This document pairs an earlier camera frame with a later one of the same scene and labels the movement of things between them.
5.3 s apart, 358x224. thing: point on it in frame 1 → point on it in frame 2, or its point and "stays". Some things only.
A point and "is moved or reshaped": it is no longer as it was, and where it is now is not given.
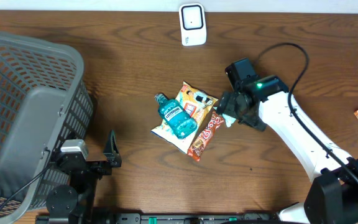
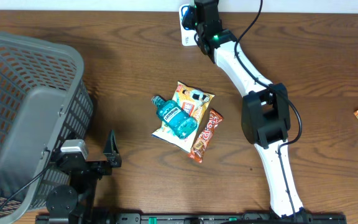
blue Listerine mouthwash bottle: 174,115 stays
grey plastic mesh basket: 32,99 stays
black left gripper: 112,152 stays
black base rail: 158,218 stays
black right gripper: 226,104 → 186,15
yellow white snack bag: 196,102 is moved or reshaped
